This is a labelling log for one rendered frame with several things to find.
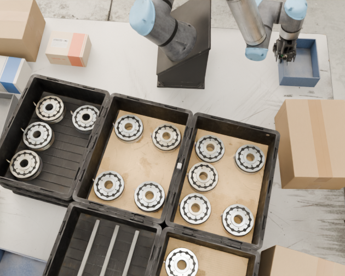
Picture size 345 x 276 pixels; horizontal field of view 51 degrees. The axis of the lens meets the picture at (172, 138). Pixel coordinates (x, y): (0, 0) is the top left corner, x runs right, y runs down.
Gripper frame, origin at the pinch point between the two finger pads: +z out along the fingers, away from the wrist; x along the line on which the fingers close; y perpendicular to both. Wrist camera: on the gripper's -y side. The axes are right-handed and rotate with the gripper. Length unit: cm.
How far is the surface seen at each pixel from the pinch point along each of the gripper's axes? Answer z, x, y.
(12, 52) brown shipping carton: -16, -113, 9
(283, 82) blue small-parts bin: 2.0, 1.2, 9.9
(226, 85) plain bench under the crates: 1.8, -22.4, 12.3
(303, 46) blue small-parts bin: 3.9, 10.0, -10.0
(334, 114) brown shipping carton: -9.4, 17.1, 30.1
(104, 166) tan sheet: -17, -63, 57
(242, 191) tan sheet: -11, -15, 61
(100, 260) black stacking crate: -16, -59, 88
